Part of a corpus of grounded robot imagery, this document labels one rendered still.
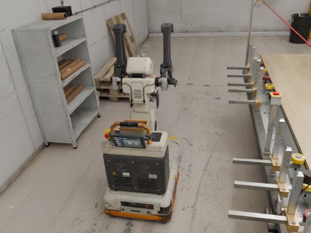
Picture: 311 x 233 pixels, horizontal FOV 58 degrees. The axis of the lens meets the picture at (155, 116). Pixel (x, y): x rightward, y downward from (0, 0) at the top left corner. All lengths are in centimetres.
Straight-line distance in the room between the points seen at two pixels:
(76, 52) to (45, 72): 89
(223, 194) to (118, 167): 114
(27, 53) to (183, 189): 229
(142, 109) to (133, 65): 40
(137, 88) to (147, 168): 68
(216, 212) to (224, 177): 52
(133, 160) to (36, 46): 177
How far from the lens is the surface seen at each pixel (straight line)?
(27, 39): 347
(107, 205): 270
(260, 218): 168
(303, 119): 256
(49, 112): 373
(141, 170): 241
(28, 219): 310
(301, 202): 219
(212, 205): 288
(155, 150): 224
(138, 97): 243
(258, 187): 186
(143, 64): 240
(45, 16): 389
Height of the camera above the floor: 207
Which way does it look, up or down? 28 degrees down
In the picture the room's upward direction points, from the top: 4 degrees counter-clockwise
